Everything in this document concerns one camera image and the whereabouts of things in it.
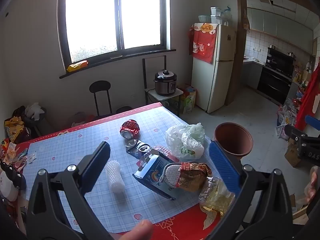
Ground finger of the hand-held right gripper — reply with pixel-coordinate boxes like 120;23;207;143
285;124;308;143
305;115;320;132

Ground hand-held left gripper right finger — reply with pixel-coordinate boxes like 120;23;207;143
207;141;294;240

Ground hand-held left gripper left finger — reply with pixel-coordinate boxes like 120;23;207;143
25;141;118;240

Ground white foam net sleeve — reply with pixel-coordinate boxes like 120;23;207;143
105;160;125;193

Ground brown plastic bucket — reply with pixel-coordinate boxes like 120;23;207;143
214;122;254;158

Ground golden clear wrapper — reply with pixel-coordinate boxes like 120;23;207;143
199;176;236;217

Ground brown snack wrapper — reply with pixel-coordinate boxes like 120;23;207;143
176;162;212;193

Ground crushed blue can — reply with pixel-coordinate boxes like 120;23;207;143
125;139;151;159

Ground white plastic bag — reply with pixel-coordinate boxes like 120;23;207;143
166;123;205;160

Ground crushed red can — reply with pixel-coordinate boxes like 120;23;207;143
120;120;141;139

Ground silver mesh pad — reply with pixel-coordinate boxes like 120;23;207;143
160;162;184;189

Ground blue carton box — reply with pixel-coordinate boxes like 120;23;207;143
132;149;187;200

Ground red-edged clear plastic packet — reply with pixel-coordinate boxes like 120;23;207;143
154;144;180;163

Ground person's right hand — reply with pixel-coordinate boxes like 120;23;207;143
304;166;320;204

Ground person's left hand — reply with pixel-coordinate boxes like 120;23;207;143
117;219;153;240

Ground cardboard box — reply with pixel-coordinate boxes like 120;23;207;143
285;140;302;168

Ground pile of packaged goods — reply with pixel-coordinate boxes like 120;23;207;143
276;75;308;140

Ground red hanging cloth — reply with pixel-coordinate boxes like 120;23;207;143
295;64;320;137

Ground blue checkered table mat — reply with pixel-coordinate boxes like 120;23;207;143
22;106;220;233

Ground black oven range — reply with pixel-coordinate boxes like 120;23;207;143
257;45;297;105

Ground colourful bags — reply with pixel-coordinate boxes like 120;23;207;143
179;85;197;114

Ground black backed stool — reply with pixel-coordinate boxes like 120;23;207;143
89;80;113;117

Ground dark bin with white tissue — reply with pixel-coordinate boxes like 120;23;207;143
25;102;48;130

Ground cream fridge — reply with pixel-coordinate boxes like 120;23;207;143
191;23;237;113

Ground small white table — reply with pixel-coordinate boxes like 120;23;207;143
147;88;184;117

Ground pile of yellow snack packets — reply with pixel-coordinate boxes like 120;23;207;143
4;116;25;143

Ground electric pressure cooker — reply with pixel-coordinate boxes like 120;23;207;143
154;69;178;96

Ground yellow packet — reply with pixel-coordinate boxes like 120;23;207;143
67;60;89;72

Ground red fridge cloth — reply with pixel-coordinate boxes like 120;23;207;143
188;23;220;63

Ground white stacked containers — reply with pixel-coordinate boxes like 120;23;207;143
210;7;223;25

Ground dark framed window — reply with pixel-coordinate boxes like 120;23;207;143
57;0;177;79

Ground black metal frame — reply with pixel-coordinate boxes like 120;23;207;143
142;55;167;105

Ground kitchen wall cabinets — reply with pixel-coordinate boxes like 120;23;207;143
246;7;314;40

